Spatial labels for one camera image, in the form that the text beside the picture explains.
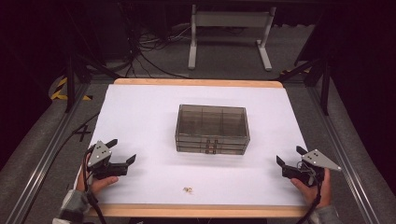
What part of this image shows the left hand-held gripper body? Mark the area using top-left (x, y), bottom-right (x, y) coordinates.
top-left (83, 140), bottom-right (129, 181)

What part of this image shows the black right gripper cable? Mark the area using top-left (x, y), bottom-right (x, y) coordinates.
top-left (296, 174), bottom-right (326, 224)

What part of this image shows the transparent gray drawer box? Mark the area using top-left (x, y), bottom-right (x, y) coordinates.
top-left (175, 104), bottom-right (251, 156)

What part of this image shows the person's right hand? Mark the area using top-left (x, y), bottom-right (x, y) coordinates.
top-left (290, 167), bottom-right (332, 209)

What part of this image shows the person's left hand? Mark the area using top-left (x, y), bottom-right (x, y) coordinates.
top-left (76, 155), bottom-right (120, 196)

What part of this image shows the black metal stand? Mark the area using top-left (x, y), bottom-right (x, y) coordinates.
top-left (64, 6), bottom-right (123, 114)
top-left (270, 55), bottom-right (332, 117)

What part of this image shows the aluminium floor rail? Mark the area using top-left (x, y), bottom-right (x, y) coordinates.
top-left (306, 85), bottom-right (383, 224)
top-left (4, 82), bottom-right (92, 224)

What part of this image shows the bundle of floor cables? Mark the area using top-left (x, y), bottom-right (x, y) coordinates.
top-left (122, 21), bottom-right (193, 79)

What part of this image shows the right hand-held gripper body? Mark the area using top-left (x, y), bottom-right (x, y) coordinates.
top-left (281, 148), bottom-right (343, 189)

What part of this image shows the transparent gray drawer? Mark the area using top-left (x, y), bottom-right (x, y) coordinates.
top-left (176, 147), bottom-right (248, 156)

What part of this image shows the black floor cable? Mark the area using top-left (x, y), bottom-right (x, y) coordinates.
top-left (49, 111), bottom-right (101, 164)

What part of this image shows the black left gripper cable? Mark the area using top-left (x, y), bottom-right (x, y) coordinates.
top-left (81, 146), bottom-right (108, 224)

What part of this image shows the white desk frame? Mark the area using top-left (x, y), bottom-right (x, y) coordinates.
top-left (187, 4), bottom-right (277, 73)

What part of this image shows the wooden table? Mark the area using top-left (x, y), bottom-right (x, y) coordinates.
top-left (86, 77), bottom-right (310, 218)

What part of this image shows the white table sheet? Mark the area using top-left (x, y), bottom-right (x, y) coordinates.
top-left (74, 83), bottom-right (309, 207)

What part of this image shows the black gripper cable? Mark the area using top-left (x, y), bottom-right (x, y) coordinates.
top-left (296, 174), bottom-right (326, 224)
top-left (81, 146), bottom-right (108, 224)

